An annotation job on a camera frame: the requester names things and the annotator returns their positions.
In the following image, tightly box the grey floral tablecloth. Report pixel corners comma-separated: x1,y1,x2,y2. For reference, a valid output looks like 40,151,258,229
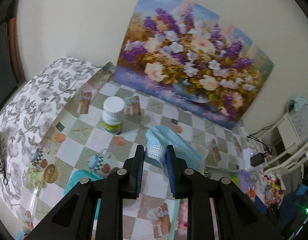
0,56,101,216

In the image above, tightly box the white power strip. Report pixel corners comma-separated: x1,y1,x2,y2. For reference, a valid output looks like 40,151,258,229
242,148,253,170

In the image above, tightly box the white green-label pill bottle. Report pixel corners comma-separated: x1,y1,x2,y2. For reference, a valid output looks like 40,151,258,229
102,96,125,134

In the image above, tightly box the black power adapter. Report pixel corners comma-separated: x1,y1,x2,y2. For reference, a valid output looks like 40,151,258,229
250,152,265,167

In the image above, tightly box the checkered printed vinyl mat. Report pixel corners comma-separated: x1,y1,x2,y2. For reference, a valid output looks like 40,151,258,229
15,61,267,240

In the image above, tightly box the white furniture rack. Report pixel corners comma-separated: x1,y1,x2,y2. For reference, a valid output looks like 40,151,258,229
249,96,308,176

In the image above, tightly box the blue surgical face mask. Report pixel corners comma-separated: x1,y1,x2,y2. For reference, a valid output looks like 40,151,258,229
145,126,202,177

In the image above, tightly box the floral oil painting canvas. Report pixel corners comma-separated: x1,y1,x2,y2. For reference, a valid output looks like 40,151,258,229
114,0,274,129

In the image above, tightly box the small green tissue pack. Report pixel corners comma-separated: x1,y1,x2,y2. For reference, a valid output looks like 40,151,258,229
230,174,239,187

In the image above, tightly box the teal plastic toy case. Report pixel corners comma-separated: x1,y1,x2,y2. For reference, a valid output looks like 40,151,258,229
64,170,105,222

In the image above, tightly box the pink red plush doll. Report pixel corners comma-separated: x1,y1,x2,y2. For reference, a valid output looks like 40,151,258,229
176,199,188,235

